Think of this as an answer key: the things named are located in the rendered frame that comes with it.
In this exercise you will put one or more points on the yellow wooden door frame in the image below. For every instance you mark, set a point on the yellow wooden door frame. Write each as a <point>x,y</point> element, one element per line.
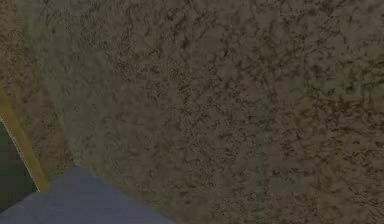
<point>20,140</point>

